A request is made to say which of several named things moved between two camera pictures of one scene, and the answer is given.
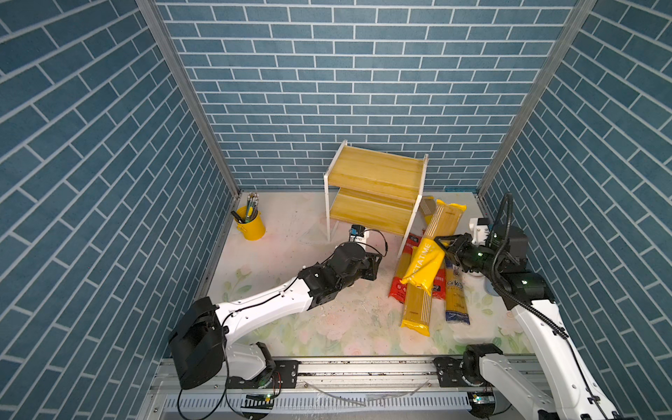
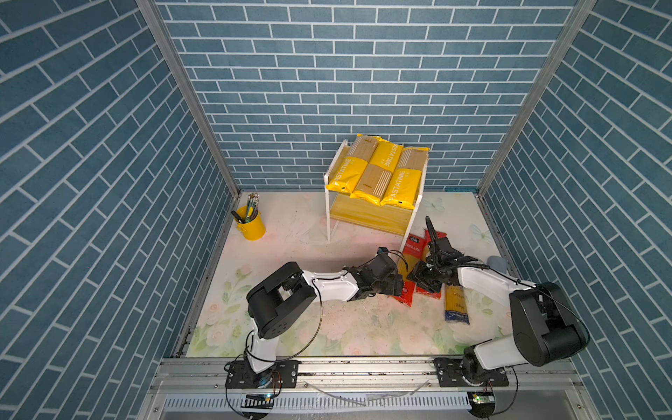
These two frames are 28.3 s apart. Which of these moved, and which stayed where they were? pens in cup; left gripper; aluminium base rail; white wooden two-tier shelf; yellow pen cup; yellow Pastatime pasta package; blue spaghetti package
Moved: left gripper; yellow Pastatime pasta package
Stayed: blue spaghetti package; pens in cup; aluminium base rail; white wooden two-tier shelf; yellow pen cup
